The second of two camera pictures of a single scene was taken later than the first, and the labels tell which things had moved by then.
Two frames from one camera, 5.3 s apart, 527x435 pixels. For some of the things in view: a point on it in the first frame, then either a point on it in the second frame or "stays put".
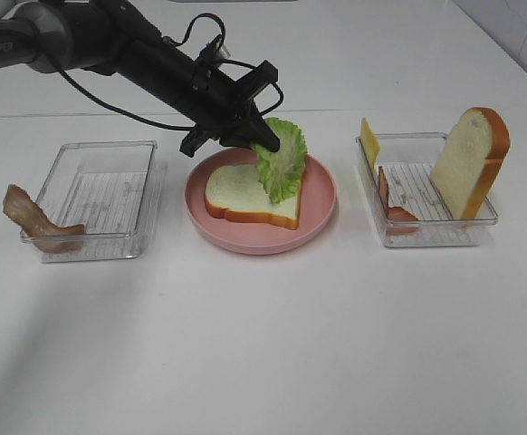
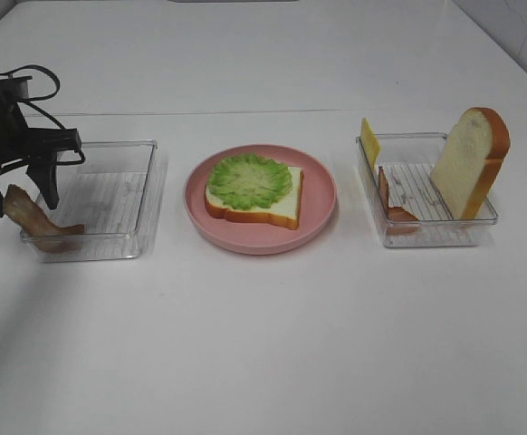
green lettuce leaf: [281, 170] -> [248, 181]
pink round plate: [317, 208] stays put
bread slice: [235, 191] stays put
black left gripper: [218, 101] -> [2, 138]
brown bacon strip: [32, 221] stays put
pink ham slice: [398, 220] stays put
